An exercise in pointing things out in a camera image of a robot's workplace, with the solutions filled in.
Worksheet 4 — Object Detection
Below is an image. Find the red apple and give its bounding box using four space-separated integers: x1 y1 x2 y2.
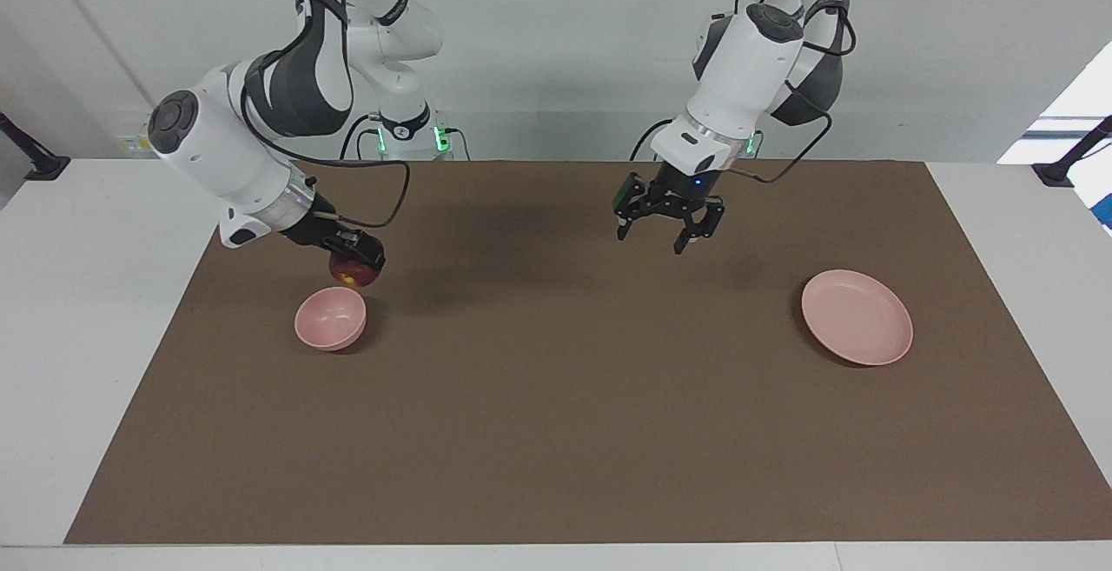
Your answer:
328 254 381 288

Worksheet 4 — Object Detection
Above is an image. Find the pink plate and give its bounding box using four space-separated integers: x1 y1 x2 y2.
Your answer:
801 269 914 367

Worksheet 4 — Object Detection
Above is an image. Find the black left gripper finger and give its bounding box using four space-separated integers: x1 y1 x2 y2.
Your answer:
673 197 726 256
613 173 648 242

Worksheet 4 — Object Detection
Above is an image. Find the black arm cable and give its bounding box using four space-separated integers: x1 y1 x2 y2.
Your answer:
728 0 858 185
242 0 411 230

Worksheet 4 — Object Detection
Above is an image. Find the bright white window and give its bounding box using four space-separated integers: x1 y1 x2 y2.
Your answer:
997 41 1112 165

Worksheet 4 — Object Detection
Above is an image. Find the white wall power outlet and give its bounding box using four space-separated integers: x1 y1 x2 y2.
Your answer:
117 123 157 155

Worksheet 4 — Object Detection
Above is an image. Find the black clamp mount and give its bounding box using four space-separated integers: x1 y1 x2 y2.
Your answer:
1032 115 1112 188
0 112 70 181

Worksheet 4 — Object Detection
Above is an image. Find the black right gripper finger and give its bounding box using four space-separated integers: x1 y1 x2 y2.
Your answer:
334 230 386 272

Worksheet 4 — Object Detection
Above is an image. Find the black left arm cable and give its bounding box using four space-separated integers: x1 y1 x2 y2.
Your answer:
728 0 858 185

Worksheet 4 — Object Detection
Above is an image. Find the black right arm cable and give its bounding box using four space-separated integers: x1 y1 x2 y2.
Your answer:
242 0 411 230

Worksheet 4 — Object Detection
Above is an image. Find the pink bowl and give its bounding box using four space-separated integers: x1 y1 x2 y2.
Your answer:
294 286 367 352

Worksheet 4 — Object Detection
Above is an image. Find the brown table mat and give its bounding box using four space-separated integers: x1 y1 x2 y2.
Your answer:
63 160 1112 546

